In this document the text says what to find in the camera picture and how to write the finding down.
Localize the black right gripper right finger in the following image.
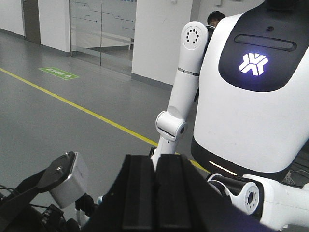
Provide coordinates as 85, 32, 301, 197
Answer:
156, 154, 272, 232

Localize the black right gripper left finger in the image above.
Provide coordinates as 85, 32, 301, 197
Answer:
82, 155, 155, 232

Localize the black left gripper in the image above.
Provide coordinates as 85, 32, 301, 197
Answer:
0, 169, 80, 232

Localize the white robot arm screen left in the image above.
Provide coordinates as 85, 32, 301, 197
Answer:
0, 21, 209, 232

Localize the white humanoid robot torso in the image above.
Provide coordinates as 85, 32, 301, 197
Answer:
191, 0, 309, 181

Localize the green floor sign sticker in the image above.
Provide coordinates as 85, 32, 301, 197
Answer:
39, 67, 79, 80

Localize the seated person in black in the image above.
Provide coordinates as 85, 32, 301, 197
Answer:
207, 11, 226, 27

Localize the grey wooden door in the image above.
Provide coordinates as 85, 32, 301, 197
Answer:
22, 0, 41, 44

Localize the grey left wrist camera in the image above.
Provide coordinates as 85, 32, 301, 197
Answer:
37, 151, 89, 209

